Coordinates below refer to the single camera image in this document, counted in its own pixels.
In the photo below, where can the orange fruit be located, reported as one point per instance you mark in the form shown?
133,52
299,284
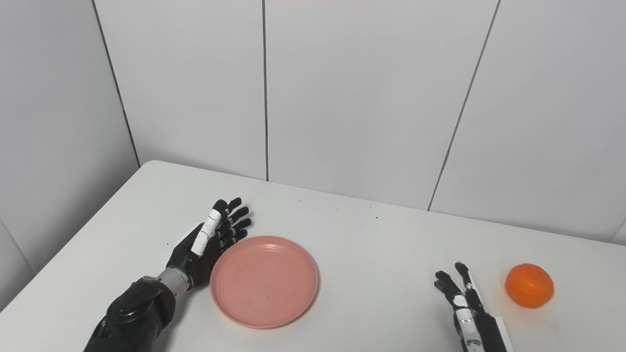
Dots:
529,286

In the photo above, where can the pink round plate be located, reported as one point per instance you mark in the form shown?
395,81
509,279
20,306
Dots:
264,281

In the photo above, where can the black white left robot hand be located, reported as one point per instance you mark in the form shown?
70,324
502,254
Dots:
195,254

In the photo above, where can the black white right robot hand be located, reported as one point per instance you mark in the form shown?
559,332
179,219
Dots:
481,327

